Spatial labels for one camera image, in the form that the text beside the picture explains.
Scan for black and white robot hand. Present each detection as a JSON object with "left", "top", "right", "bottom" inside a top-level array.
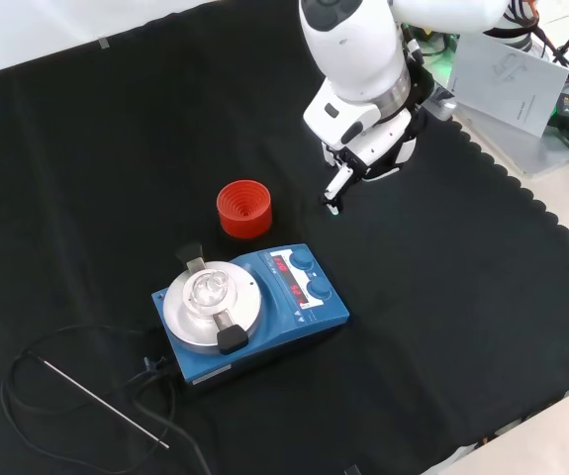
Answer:
[{"left": 302, "top": 81, "right": 427, "bottom": 218}]

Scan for heater with blue base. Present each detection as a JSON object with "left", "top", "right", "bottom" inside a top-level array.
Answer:
[{"left": 151, "top": 242, "right": 351, "bottom": 393}]

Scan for red ribbed plastic cup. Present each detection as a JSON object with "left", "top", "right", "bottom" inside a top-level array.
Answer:
[{"left": 216, "top": 180, "right": 274, "bottom": 240}]

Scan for pale grey board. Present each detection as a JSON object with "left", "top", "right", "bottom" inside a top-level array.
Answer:
[{"left": 445, "top": 32, "right": 569, "bottom": 180}]

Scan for black bench cloth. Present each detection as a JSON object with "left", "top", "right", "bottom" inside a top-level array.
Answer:
[{"left": 0, "top": 0, "right": 569, "bottom": 475}]

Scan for black tripod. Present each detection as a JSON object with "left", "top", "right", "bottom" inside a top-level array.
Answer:
[{"left": 530, "top": 0, "right": 569, "bottom": 101}]

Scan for clear round-bottom glass flask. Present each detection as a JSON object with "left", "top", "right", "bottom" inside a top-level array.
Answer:
[{"left": 187, "top": 270, "right": 232, "bottom": 309}]

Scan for thin metal probe rod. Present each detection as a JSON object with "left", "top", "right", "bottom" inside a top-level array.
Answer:
[{"left": 41, "top": 361, "right": 171, "bottom": 449}]

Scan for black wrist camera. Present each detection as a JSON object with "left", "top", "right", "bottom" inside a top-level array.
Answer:
[{"left": 405, "top": 58, "right": 460, "bottom": 123}]

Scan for silver heating block black handles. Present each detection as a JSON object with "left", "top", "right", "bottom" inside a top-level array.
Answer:
[{"left": 161, "top": 240, "right": 266, "bottom": 355}]

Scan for black heater power cable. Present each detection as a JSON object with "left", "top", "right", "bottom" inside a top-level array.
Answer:
[{"left": 0, "top": 324, "right": 217, "bottom": 475}]

